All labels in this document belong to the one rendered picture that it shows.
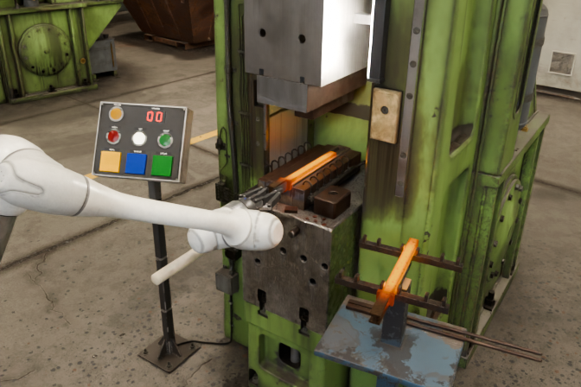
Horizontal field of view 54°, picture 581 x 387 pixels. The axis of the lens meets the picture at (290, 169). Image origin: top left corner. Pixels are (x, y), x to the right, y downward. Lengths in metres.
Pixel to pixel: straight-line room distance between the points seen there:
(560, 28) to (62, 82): 5.45
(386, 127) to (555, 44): 5.28
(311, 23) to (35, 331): 2.05
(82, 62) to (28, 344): 4.25
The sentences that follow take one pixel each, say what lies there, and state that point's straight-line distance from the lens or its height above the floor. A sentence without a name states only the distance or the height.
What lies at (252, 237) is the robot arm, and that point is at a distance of 1.53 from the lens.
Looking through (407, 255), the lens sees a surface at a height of 0.95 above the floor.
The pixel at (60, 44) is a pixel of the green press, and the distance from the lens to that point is 6.60.
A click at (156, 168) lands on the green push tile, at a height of 1.00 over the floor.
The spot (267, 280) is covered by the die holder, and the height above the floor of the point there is 0.61.
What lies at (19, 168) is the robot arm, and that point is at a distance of 1.32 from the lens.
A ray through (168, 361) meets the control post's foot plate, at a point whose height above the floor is 0.04.
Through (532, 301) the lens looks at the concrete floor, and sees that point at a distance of 3.33.
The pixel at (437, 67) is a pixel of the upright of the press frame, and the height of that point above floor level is 1.44.
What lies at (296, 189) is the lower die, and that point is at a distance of 1.95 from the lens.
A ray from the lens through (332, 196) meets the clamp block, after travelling 1.93.
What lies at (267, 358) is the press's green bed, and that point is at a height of 0.18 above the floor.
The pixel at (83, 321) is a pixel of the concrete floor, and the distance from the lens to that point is 3.07.
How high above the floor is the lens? 1.86
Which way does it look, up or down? 24 degrees down
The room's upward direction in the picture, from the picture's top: 1 degrees clockwise
